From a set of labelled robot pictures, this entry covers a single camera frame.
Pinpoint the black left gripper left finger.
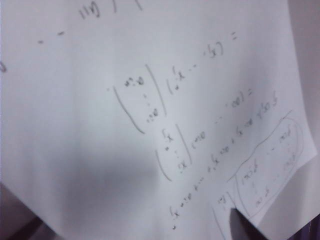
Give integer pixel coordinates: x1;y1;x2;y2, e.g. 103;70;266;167
0;181;61;240

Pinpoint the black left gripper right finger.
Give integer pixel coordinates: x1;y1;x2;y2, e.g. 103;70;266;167
228;206;266;240

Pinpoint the white handwritten paper sheet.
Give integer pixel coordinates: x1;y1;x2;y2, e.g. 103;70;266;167
0;0;318;240

